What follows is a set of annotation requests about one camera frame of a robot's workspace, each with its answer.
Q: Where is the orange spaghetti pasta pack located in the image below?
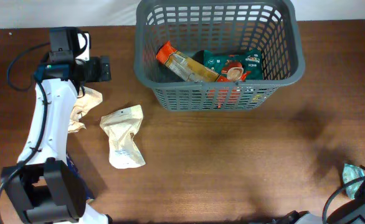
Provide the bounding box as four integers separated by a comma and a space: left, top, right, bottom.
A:
156, 40, 230, 110

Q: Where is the grey plastic laundry basket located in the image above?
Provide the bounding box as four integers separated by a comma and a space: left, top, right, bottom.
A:
134, 0, 305, 111

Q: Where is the green Nescafe coffee bag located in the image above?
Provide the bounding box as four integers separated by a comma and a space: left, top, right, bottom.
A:
203, 49, 263, 82

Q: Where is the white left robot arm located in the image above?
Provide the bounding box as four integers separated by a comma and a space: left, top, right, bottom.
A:
0, 27, 113, 223

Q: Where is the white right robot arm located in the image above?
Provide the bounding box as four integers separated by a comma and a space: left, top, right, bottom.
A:
271, 164, 365, 224

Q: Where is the crumpled brown paper pouch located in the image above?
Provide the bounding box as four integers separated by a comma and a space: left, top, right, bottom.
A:
68, 87, 103, 133

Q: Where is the beige paper pouch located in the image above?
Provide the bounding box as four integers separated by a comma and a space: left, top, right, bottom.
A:
100, 105, 146, 169

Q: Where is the Kleenex tissue multipack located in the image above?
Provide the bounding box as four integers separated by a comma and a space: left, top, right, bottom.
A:
66, 152, 95, 204

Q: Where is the small pale green packet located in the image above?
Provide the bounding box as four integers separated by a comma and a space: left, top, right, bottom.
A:
341, 163, 365, 200

